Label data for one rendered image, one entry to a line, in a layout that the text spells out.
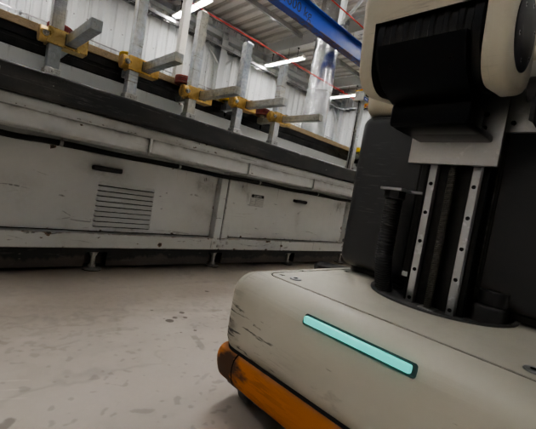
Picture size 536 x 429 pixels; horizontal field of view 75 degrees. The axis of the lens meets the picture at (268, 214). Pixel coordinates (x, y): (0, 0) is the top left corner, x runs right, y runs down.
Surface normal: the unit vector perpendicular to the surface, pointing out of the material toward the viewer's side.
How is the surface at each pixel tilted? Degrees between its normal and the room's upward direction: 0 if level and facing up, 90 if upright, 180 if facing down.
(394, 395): 90
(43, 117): 90
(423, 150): 90
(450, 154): 90
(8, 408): 0
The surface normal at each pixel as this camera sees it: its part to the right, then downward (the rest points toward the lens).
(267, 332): -0.71, -0.08
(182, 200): 0.69, 0.15
